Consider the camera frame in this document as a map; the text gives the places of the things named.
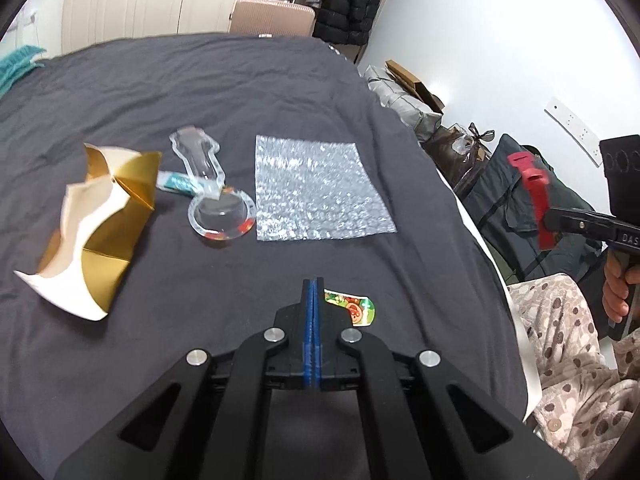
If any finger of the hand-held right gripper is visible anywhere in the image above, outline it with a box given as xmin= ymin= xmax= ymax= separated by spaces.
xmin=543 ymin=207 xmax=614 ymax=239

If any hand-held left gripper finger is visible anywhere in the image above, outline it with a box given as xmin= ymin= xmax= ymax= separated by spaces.
xmin=312 ymin=277 xmax=581 ymax=480
xmin=52 ymin=277 xmax=313 ymax=480

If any colourful printed wrapper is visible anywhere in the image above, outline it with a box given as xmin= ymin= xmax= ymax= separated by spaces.
xmin=324 ymin=289 xmax=377 ymax=328

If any bubble wrap sheet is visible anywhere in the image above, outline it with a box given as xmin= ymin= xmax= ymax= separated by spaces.
xmin=255 ymin=134 xmax=398 ymax=242

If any clear plastic blister package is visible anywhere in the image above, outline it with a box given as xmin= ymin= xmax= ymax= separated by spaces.
xmin=170 ymin=127 xmax=258 ymax=241

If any small teal packet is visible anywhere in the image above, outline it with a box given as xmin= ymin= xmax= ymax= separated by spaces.
xmin=156 ymin=170 xmax=221 ymax=196

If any gold and white paper box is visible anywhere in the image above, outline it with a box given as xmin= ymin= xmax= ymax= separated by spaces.
xmin=14 ymin=142 xmax=163 ymax=322

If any person's right hand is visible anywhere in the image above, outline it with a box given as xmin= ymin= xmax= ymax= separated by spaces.
xmin=602 ymin=254 xmax=640 ymax=324

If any dark blue storage bag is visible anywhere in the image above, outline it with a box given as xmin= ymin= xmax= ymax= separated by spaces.
xmin=460 ymin=134 xmax=608 ymax=281

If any dark grey blanket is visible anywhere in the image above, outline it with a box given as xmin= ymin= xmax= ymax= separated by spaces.
xmin=0 ymin=34 xmax=531 ymax=480

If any brown transparent bag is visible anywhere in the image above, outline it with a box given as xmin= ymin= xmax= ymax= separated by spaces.
xmin=422 ymin=122 xmax=496 ymax=196

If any grey storage bag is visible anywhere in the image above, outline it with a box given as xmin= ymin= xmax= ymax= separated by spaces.
xmin=362 ymin=65 xmax=443 ymax=141

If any flat cardboard box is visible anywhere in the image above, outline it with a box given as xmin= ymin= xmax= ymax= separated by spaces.
xmin=385 ymin=60 xmax=445 ymax=113

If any pink suitcase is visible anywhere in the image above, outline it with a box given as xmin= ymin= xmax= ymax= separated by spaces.
xmin=231 ymin=0 xmax=317 ymax=38

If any black puffer jacket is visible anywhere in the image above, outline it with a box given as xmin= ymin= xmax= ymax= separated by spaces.
xmin=312 ymin=0 xmax=388 ymax=46

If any large teal pillow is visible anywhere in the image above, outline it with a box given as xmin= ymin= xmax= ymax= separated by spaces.
xmin=0 ymin=45 xmax=46 ymax=96

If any white wall power strip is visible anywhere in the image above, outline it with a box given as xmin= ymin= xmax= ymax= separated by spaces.
xmin=545 ymin=96 xmax=603 ymax=167

